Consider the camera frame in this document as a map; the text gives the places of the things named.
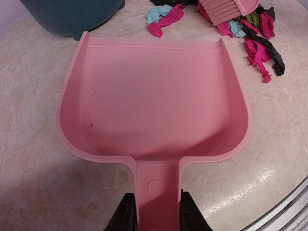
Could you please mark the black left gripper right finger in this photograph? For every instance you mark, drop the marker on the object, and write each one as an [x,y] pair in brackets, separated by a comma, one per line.
[191,219]

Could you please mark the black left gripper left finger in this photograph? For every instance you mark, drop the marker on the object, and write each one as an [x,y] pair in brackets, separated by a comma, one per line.
[124,217]

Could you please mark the pink plastic dustpan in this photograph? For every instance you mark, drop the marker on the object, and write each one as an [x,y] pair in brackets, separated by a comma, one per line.
[155,106]

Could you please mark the pink hand brush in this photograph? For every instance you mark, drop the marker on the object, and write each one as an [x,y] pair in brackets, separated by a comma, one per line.
[220,11]

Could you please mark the magenta paper scrap strip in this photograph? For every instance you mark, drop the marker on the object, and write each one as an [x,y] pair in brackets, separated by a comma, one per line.
[173,16]

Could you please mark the front mixed scrap pile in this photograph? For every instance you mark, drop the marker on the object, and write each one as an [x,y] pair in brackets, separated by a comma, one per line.
[257,29]

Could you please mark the teal plastic waste bin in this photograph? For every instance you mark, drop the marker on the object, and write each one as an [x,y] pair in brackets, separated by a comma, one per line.
[70,18]

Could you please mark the light blue paper scrap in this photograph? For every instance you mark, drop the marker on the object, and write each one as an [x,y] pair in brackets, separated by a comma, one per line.
[156,12]

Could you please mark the mixed dark scrap pile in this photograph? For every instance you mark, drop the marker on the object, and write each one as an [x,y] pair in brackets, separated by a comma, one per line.
[173,3]

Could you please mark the aluminium front rail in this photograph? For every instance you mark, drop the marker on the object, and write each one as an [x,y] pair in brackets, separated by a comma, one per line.
[290,214]

